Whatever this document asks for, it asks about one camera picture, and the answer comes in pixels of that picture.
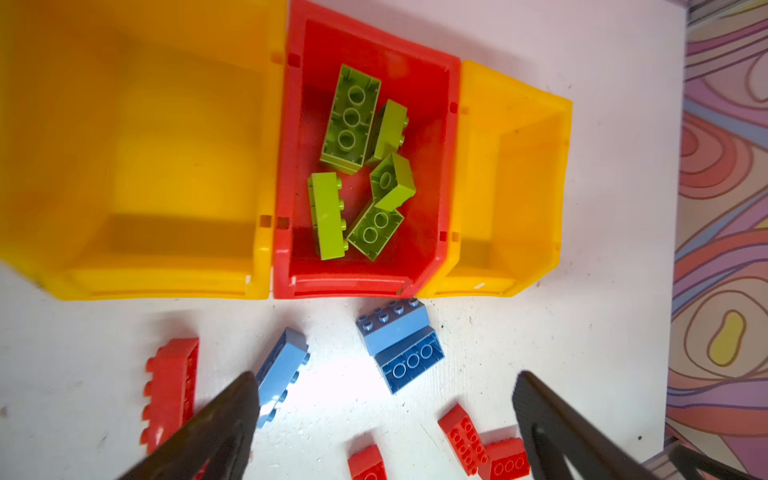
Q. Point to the red middle bin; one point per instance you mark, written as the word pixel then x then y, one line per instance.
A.
pixel 385 254

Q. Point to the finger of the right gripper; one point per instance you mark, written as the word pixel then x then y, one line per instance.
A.
pixel 692 465

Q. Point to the blue lego underside up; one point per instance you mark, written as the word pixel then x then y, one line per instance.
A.
pixel 407 359

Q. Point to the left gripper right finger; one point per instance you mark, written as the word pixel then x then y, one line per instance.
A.
pixel 556 437

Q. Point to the right yellow bin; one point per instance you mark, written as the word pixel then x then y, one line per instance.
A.
pixel 512 150

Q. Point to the blue lego studs up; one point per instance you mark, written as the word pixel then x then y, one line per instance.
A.
pixel 387 325

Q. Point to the red lego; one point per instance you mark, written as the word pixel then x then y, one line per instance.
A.
pixel 171 391
pixel 367 464
pixel 465 441
pixel 506 460

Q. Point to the green lego side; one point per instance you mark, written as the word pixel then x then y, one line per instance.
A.
pixel 326 208

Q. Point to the green lego small bottom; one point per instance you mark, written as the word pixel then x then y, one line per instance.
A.
pixel 392 182

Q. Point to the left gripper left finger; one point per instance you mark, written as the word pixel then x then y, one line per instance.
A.
pixel 214 444

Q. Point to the left yellow bin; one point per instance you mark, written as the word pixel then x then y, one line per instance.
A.
pixel 139 146

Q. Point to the blue lego tilted near bins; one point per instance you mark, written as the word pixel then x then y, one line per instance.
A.
pixel 280 370

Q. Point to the green lego tall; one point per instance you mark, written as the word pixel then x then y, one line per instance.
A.
pixel 350 120

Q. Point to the yellow bin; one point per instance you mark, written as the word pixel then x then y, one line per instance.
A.
pixel 512 150
pixel 139 146

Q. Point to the green lego square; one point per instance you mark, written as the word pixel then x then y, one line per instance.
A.
pixel 387 134

